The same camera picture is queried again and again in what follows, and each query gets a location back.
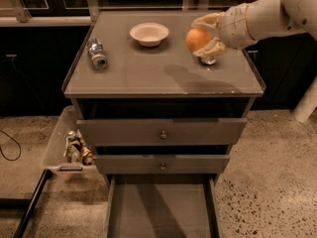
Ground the silver crushed can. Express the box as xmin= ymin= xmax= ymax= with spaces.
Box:
xmin=87 ymin=38 xmax=108 ymax=70

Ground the green crushed can in bin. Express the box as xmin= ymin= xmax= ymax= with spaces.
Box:
xmin=64 ymin=131 xmax=81 ymax=163

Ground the grey drawer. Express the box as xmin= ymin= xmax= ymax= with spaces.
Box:
xmin=104 ymin=175 xmax=224 ymax=238
xmin=76 ymin=118 xmax=247 ymax=146
xmin=94 ymin=155 xmax=230 ymax=175

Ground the grey bottom drawer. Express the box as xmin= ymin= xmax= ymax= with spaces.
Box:
xmin=104 ymin=175 xmax=224 ymax=238

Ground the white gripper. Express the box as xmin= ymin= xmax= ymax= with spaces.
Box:
xmin=191 ymin=3 xmax=256 ymax=58

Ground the black floor rail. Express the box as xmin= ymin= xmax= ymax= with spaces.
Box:
xmin=0 ymin=170 xmax=53 ymax=238

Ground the orange fruit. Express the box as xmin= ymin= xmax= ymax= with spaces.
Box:
xmin=185 ymin=28 xmax=212 ymax=52

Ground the brown snack bag in bin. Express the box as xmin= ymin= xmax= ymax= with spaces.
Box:
xmin=80 ymin=139 xmax=93 ymax=166

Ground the white paper bowl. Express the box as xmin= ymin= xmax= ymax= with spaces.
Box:
xmin=130 ymin=23 xmax=169 ymax=48

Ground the grey middle drawer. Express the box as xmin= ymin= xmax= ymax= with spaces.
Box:
xmin=94 ymin=155 xmax=230 ymax=175

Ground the grey drawer cabinet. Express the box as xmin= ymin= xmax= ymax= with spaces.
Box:
xmin=60 ymin=9 xmax=266 ymax=238

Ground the metal railing frame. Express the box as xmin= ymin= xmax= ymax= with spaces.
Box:
xmin=0 ymin=0 xmax=317 ymax=28

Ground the white post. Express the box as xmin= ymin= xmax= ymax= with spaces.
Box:
xmin=292 ymin=76 xmax=317 ymax=123

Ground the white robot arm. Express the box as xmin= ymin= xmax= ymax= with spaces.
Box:
xmin=191 ymin=0 xmax=317 ymax=58

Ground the clear plastic bin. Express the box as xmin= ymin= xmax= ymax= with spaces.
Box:
xmin=43 ymin=106 xmax=96 ymax=175

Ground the blue soda can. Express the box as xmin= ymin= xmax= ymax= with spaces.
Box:
xmin=200 ymin=56 xmax=216 ymax=65

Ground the black floor cable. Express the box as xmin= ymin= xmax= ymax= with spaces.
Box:
xmin=0 ymin=129 xmax=22 ymax=162

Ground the grey top drawer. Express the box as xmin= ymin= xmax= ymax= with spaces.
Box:
xmin=76 ymin=118 xmax=247 ymax=146

